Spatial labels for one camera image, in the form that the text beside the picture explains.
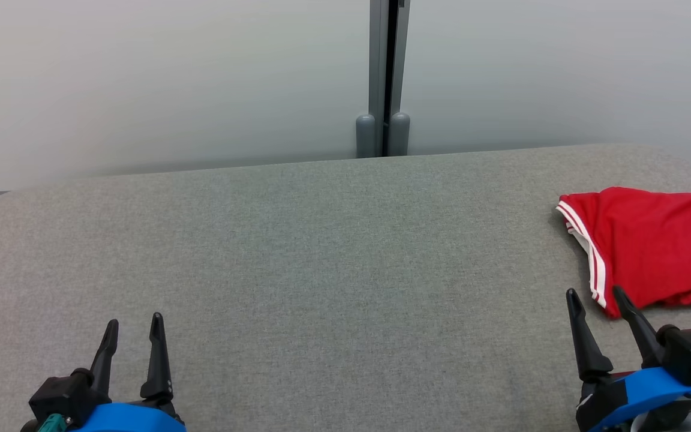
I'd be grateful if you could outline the grey partition post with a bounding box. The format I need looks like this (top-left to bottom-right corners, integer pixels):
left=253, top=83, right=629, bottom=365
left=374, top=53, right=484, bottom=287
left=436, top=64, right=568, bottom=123
left=356, top=0, right=411, bottom=158

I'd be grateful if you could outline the red white basketball jersey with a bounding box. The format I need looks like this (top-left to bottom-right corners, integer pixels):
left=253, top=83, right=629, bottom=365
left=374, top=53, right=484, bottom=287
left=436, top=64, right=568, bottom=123
left=555, top=187, right=691, bottom=319

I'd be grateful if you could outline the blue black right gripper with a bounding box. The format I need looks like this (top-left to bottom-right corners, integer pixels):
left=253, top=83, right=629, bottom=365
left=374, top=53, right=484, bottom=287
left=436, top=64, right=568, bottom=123
left=566, top=286, right=691, bottom=432

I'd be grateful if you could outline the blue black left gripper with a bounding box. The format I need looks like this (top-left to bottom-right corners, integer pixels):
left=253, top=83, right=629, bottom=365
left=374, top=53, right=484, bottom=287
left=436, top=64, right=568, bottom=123
left=70, top=312, right=187, bottom=432

